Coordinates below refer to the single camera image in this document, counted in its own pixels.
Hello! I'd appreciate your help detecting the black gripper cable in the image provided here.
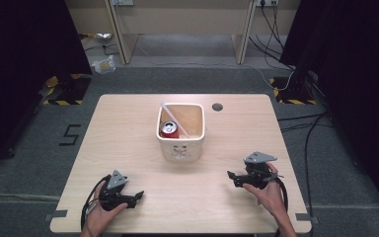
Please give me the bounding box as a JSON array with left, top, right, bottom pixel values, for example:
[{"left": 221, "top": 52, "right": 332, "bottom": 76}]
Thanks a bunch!
[
  {"left": 80, "top": 173, "right": 113, "bottom": 231},
  {"left": 272, "top": 176, "right": 289, "bottom": 213}
]

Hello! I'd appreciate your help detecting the person's right hand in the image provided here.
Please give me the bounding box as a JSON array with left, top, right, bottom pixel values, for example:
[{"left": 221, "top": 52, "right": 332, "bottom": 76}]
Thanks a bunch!
[{"left": 242, "top": 161, "right": 286, "bottom": 216}]

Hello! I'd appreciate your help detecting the cream square bin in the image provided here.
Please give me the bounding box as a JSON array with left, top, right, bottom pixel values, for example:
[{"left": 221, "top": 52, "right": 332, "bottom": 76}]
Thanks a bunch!
[{"left": 155, "top": 102, "right": 207, "bottom": 163}]

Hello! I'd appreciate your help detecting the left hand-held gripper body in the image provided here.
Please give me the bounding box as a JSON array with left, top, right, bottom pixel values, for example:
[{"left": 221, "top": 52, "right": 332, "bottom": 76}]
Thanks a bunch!
[{"left": 99, "top": 169, "right": 138, "bottom": 211}]

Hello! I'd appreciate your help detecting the yellow black striped base plate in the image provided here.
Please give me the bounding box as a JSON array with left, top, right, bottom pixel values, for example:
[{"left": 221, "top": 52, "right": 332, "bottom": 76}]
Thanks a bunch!
[
  {"left": 268, "top": 76, "right": 319, "bottom": 106},
  {"left": 41, "top": 73, "right": 93, "bottom": 107}
]

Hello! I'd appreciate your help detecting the black wall socket cable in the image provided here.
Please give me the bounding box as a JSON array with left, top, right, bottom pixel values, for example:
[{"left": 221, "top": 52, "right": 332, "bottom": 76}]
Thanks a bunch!
[{"left": 247, "top": 0, "right": 296, "bottom": 72}]

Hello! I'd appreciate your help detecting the long black floor cable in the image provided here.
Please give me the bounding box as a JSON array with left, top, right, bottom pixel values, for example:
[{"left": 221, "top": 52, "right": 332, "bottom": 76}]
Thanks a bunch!
[{"left": 303, "top": 112, "right": 329, "bottom": 237}]

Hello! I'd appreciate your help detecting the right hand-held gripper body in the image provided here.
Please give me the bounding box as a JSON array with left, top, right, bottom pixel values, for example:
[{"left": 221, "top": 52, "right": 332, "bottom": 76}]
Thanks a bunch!
[{"left": 238, "top": 150, "right": 278, "bottom": 191}]

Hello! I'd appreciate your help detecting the person's left hand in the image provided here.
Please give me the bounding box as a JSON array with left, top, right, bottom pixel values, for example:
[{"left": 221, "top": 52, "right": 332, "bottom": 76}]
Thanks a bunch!
[{"left": 84, "top": 181, "right": 129, "bottom": 232}]

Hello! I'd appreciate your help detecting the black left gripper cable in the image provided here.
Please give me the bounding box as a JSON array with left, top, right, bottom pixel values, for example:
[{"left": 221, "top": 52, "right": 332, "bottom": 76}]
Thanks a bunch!
[{"left": 80, "top": 173, "right": 113, "bottom": 231}]

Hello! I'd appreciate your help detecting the grey tape strip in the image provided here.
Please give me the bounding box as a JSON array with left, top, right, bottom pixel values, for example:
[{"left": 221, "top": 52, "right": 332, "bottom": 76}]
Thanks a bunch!
[
  {"left": 44, "top": 209, "right": 69, "bottom": 222},
  {"left": 295, "top": 212, "right": 320, "bottom": 225}
]

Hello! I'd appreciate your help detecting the crumpled foil wrapper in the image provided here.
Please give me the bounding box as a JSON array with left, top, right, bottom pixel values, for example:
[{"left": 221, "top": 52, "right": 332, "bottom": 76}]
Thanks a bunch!
[{"left": 86, "top": 32, "right": 114, "bottom": 42}]

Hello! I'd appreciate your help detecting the red soda can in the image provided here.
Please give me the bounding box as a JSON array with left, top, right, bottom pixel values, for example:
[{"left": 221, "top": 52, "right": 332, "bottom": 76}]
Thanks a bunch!
[{"left": 160, "top": 119, "right": 181, "bottom": 139}]

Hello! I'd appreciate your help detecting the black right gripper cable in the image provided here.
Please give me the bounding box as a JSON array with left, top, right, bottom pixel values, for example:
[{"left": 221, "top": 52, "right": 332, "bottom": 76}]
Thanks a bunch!
[{"left": 272, "top": 176, "right": 289, "bottom": 213}]

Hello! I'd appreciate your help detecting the white straw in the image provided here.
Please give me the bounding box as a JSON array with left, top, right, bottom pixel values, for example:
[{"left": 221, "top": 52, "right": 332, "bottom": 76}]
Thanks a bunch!
[{"left": 159, "top": 101, "right": 191, "bottom": 139}]

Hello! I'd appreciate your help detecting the short black floor cable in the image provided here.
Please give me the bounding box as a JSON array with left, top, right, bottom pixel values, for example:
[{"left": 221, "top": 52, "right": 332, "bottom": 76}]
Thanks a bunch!
[{"left": 84, "top": 41, "right": 120, "bottom": 57}]

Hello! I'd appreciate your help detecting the black curtain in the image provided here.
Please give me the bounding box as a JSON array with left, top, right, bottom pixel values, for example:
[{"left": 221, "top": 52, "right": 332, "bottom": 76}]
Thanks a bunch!
[
  {"left": 278, "top": 0, "right": 379, "bottom": 225},
  {"left": 0, "top": 0, "right": 93, "bottom": 177}
]

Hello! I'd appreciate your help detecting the crumpled clear plastic wrapper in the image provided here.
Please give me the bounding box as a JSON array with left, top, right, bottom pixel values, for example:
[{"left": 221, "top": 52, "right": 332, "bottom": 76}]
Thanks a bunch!
[{"left": 91, "top": 54, "right": 117, "bottom": 76}]

